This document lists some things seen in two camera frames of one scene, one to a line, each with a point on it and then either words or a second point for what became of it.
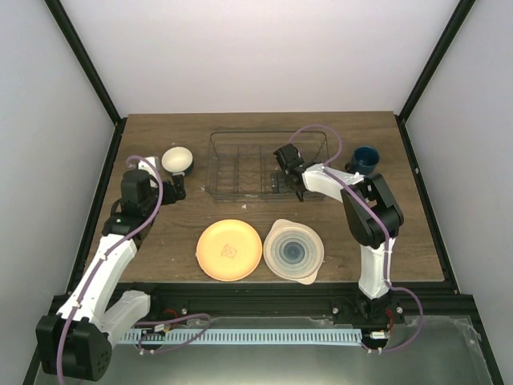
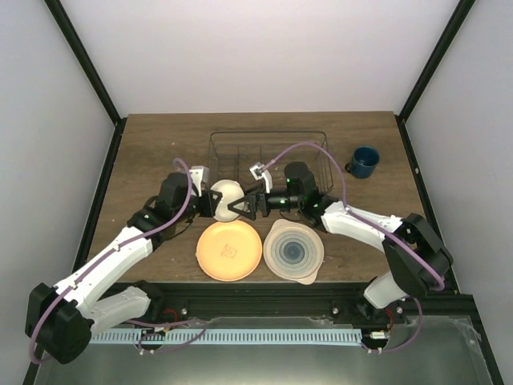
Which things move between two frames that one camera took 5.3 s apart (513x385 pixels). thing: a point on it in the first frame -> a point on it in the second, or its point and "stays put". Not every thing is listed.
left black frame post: x=86 y=64 stays put
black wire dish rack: x=240 y=164 stays put
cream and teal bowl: x=178 y=160 -> x=232 y=192
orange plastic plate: x=228 y=250 stays put
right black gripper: x=275 y=184 -> x=252 y=200
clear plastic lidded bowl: x=293 y=251 stays put
